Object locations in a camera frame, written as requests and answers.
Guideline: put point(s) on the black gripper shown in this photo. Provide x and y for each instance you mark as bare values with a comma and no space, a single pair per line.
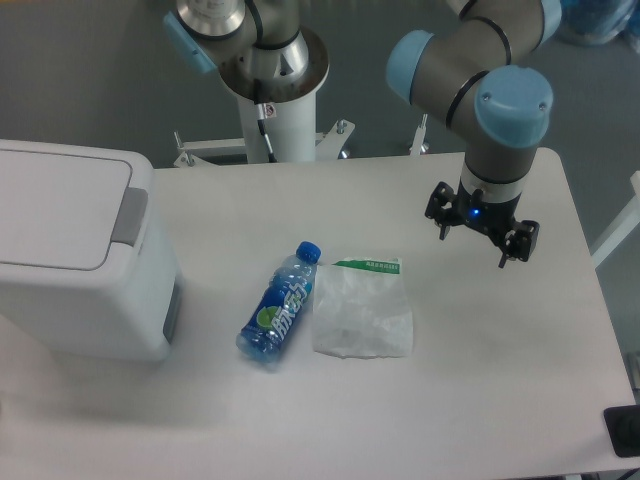
488,207

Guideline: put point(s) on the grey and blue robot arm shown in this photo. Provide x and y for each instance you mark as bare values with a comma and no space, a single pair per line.
469,80

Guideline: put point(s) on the white trash can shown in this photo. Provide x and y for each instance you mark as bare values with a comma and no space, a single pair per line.
126,309

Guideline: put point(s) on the white trash can lid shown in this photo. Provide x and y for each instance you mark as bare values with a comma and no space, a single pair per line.
63,207

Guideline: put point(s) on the white plastic bag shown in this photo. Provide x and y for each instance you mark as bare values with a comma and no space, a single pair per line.
361,310

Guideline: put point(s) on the blue plastic drink bottle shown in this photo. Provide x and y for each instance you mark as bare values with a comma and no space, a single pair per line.
263,337

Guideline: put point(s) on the black device table corner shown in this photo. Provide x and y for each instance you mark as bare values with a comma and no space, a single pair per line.
622,423

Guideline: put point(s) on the white metal frame right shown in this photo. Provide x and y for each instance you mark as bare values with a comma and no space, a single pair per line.
619,228

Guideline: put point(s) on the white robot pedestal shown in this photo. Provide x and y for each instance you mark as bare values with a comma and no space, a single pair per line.
275,91

